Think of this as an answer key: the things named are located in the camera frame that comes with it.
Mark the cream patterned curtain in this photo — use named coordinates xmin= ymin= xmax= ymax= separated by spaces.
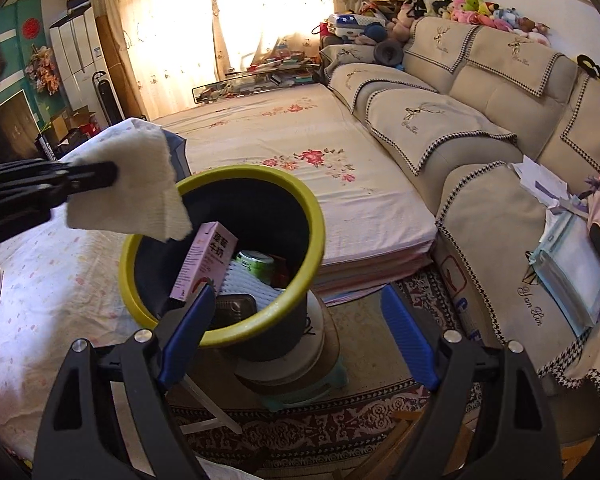
xmin=92 ymin=0 xmax=371 ymax=121

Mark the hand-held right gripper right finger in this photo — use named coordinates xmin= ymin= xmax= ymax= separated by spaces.
xmin=380 ymin=282 xmax=563 ymax=480

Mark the blue star print bag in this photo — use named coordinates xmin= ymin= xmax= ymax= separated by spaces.
xmin=327 ymin=12 xmax=388 ymax=41

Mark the round padded stool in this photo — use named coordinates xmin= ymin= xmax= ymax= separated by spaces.
xmin=232 ymin=295 xmax=348 ymax=411

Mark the green label plastic bottle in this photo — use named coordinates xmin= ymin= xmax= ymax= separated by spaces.
xmin=236 ymin=251 xmax=277 ymax=285

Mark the black plastic tray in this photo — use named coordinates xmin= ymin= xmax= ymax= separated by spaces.
xmin=215 ymin=292 xmax=258 ymax=333

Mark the white standing air conditioner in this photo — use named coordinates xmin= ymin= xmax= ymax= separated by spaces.
xmin=49 ymin=0 xmax=108 ymax=128

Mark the black tower fan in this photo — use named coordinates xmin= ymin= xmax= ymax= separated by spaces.
xmin=92 ymin=71 xmax=112 ymax=128

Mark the pink milk carton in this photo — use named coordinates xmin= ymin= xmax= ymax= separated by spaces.
xmin=170 ymin=222 xmax=239 ymax=302

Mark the floral mattress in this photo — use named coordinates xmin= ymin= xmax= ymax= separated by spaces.
xmin=150 ymin=82 xmax=438 ymax=306

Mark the blue cloth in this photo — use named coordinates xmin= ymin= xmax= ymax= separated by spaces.
xmin=162 ymin=130 xmax=188 ymax=176

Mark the black round cushion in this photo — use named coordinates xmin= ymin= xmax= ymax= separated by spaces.
xmin=374 ymin=40 xmax=405 ymax=66

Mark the row of plush toys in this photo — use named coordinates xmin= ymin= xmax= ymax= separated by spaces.
xmin=390 ymin=0 xmax=553 ymax=46

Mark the artificial flower bunch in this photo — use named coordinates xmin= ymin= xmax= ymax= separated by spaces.
xmin=27 ymin=45 xmax=61 ymax=96

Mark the white table leg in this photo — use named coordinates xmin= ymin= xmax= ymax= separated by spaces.
xmin=180 ymin=375 xmax=243 ymax=435

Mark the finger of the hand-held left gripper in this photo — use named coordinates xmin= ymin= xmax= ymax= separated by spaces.
xmin=0 ymin=159 xmax=118 ymax=198
xmin=0 ymin=192 xmax=71 ymax=251

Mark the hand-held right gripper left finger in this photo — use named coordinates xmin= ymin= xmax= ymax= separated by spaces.
xmin=32 ymin=282 xmax=217 ymax=480

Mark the yellow rimmed black bin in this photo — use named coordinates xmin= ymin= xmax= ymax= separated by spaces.
xmin=119 ymin=164 xmax=327 ymax=363

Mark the glass coffee table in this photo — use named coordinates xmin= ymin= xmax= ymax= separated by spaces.
xmin=191 ymin=57 xmax=326 ymax=106

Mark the brown cardboard box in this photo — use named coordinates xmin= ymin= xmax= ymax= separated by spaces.
xmin=50 ymin=105 xmax=103 ymax=146

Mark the beige sofa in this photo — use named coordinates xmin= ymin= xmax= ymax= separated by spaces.
xmin=320 ymin=15 xmax=600 ymax=441

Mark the white cloth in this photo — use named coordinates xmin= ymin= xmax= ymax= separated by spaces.
xmin=66 ymin=119 xmax=193 ymax=241

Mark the large flat television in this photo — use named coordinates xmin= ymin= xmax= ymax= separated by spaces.
xmin=0 ymin=90 xmax=43 ymax=161

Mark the patterned red rug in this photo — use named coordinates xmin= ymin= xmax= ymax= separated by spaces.
xmin=170 ymin=270 xmax=481 ymax=461

